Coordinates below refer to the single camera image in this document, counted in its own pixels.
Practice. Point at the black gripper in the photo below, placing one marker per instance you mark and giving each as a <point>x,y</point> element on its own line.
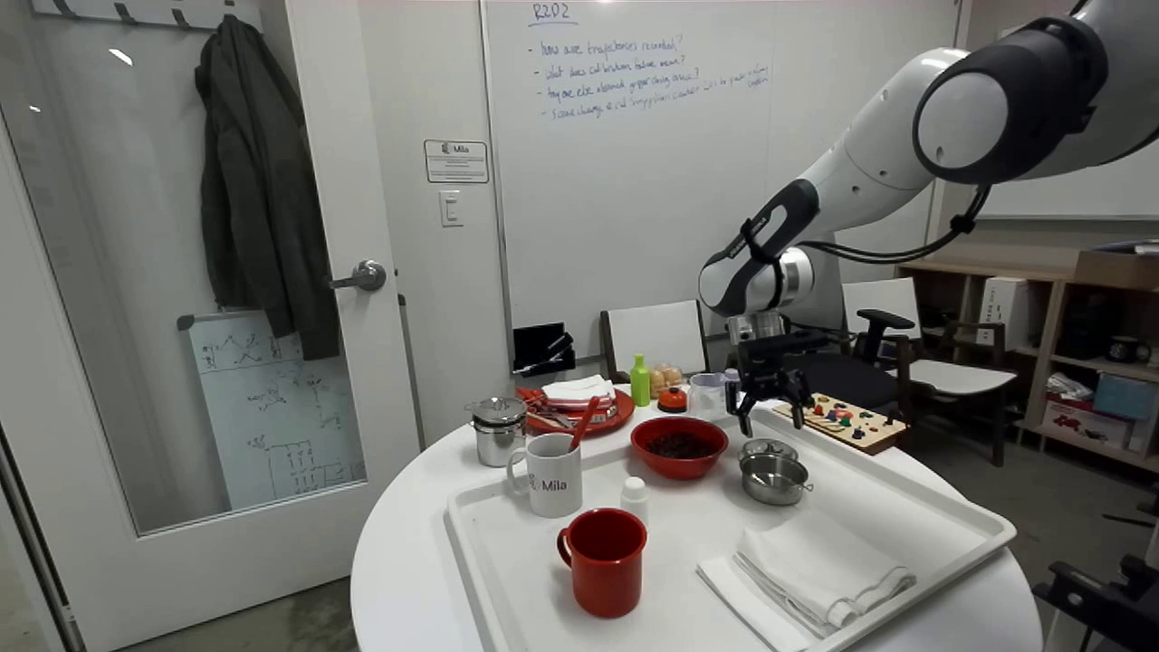
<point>779,365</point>

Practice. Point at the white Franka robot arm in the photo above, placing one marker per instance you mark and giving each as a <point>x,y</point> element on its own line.
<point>872,170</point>

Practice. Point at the small silver pot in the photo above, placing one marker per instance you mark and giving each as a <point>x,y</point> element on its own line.
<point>774,471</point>

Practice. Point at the clear plastic cup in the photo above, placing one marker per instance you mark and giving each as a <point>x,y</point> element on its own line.
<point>709,394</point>

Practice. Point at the wooden button board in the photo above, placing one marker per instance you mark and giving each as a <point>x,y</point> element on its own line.
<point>852,423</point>

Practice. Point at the clear container with red food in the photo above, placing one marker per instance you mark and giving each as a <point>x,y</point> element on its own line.
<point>675,400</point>

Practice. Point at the brown egg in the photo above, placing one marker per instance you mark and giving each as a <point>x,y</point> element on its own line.
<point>666,378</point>
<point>675,378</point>

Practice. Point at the red bowl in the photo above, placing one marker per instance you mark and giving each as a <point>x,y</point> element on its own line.
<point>680,450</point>

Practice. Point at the green bottle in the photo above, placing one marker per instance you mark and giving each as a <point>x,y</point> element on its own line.
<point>643,383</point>

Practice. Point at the black office chair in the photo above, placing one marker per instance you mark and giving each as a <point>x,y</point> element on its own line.
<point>929,376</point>

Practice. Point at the small white shaker bottle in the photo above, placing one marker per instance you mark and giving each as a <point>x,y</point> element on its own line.
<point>634,498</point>

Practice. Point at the red plate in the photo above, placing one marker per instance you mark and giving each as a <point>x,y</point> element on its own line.
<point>602,418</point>

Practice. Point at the large white tray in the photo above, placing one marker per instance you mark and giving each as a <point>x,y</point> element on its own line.
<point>727,566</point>

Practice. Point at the folded white cloth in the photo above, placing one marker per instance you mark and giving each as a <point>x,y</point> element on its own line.
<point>822,566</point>

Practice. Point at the red spoon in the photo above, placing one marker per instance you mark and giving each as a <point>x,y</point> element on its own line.
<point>586,423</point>

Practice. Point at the white napkin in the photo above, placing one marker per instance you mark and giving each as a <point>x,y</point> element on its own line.
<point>578,389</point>

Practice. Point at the red metal cup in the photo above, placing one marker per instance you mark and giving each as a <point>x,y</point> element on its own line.
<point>602,562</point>

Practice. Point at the white mug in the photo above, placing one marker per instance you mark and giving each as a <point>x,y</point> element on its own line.
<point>552,479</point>

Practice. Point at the silver lidded canister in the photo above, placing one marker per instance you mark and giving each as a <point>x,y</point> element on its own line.
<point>499,434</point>

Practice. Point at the wooden shelf unit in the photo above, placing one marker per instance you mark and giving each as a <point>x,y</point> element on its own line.
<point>1062,312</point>

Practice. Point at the blue storage box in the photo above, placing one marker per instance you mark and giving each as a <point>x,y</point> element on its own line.
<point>1123,398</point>

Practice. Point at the small leaning whiteboard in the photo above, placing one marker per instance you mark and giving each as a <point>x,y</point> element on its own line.
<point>283,410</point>

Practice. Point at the dark hanging coat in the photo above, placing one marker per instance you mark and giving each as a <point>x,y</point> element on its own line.
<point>267,183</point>

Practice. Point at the white door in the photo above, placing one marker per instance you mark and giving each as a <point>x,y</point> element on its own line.
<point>123,365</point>

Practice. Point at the black wall file holder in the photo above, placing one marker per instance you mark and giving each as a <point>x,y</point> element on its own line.
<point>544,351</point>

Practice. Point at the large wall whiteboard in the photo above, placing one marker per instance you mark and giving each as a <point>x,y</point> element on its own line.
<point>675,183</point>

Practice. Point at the small white wall switch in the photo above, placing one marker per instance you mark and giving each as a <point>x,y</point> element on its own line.
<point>450,208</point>

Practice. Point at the white paper wall sign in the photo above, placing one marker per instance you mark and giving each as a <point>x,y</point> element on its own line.
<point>453,161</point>

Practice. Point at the wall coat hook rack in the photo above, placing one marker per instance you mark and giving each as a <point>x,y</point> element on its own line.
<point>132,8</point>

